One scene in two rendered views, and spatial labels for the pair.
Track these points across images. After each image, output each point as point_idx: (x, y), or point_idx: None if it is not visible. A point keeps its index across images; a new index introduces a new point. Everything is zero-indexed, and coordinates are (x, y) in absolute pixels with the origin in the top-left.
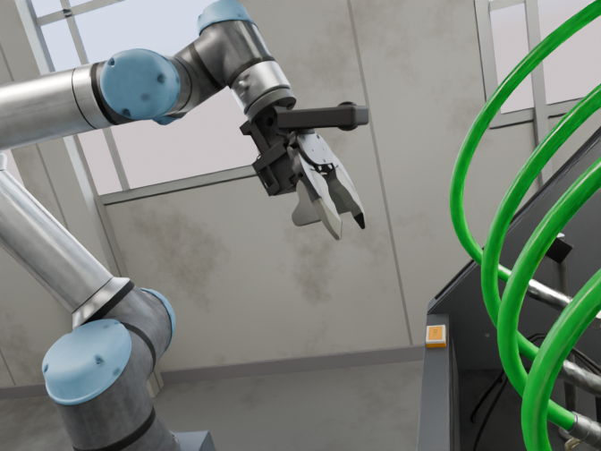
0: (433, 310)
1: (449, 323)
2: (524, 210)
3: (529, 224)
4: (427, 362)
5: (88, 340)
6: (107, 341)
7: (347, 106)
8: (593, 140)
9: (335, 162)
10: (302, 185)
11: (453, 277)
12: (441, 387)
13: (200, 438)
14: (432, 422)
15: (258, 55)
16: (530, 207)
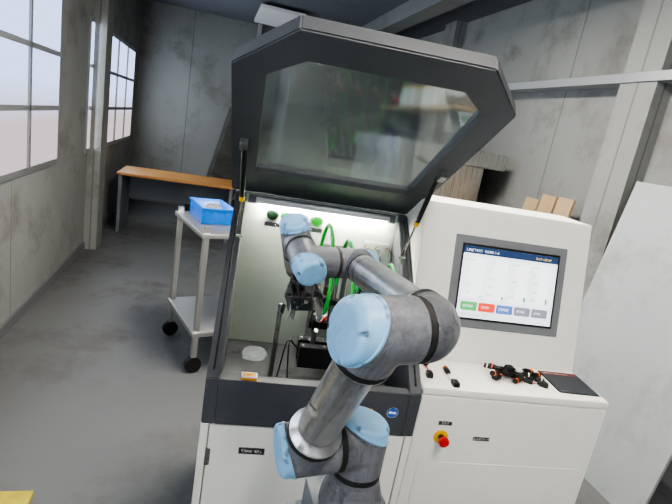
0: (219, 374)
1: (232, 373)
2: (226, 305)
3: (229, 310)
4: (270, 381)
5: (364, 415)
6: (362, 407)
7: None
8: (231, 267)
9: None
10: (315, 301)
11: (217, 352)
12: (289, 379)
13: (313, 477)
14: (312, 383)
15: None
16: (229, 302)
